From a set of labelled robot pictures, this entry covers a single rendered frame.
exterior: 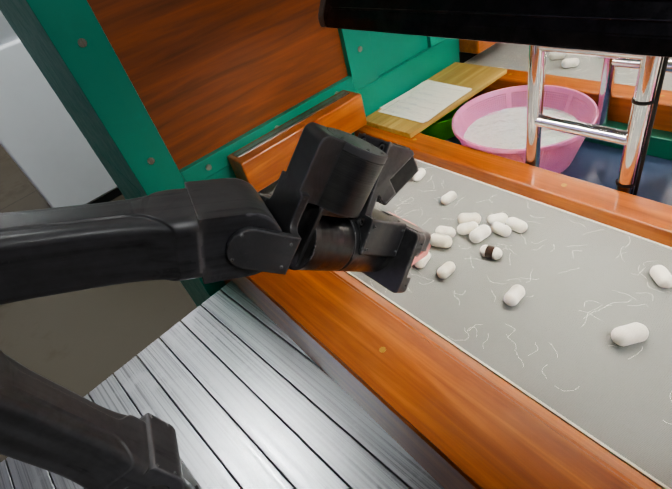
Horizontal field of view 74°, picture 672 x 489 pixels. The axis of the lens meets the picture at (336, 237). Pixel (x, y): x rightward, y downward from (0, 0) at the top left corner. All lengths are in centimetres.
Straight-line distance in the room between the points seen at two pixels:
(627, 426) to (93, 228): 51
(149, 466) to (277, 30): 73
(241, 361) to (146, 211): 44
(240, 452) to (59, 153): 246
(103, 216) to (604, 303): 56
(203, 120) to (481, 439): 67
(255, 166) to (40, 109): 213
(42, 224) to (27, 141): 255
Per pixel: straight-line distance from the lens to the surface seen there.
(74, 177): 298
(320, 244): 38
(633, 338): 60
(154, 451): 52
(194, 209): 34
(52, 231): 34
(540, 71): 76
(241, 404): 70
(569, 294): 65
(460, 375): 53
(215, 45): 86
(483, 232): 70
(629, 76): 118
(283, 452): 64
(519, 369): 57
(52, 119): 289
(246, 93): 89
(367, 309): 60
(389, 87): 110
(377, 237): 42
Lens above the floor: 122
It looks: 39 degrees down
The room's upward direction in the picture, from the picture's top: 17 degrees counter-clockwise
